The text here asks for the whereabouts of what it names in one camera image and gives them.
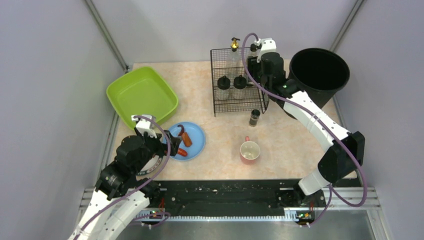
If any clear bottle gold pump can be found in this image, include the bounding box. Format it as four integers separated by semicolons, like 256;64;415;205
225;37;241;80

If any clear jar black lid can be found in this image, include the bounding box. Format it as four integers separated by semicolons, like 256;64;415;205
232;75;247;100
216;75;231;101

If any black wire basket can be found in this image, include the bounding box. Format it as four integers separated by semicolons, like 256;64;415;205
210;48;270;115

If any brown sauce bottle black cap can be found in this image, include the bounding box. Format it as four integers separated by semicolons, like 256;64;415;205
246;43;260;81

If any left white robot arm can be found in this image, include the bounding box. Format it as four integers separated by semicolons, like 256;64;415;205
69;128;182;240

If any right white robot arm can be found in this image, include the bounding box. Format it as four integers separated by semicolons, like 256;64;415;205
243;48;365;198

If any red sausage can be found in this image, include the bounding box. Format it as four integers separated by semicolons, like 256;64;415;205
177;148;188;157

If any orange sausage piece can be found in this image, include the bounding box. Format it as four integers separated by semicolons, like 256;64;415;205
180;132;193;148

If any white green rimmed plate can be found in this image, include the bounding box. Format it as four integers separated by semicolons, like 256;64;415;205
136;155;163;176

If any dark red chili pepper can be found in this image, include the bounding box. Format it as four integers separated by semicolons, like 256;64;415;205
178;124;185;137

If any blue plate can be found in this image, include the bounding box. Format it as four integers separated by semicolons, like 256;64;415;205
168;121;206;161

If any small dark spice bottle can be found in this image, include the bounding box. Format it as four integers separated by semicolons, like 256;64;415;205
249;109;261;127

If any green plastic tub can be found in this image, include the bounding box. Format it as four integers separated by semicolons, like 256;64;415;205
106;66;179;129

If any black trash bin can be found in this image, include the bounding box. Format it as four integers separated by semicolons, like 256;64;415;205
285;48;350;108

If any pink mug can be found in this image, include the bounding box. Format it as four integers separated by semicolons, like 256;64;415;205
239;136;261;165

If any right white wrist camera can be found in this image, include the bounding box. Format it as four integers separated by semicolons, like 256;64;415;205
253;38;277;63

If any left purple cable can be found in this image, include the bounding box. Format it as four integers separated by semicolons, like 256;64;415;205
72;115;172;240

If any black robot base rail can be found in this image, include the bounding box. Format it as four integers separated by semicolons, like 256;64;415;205
148;179;326;219

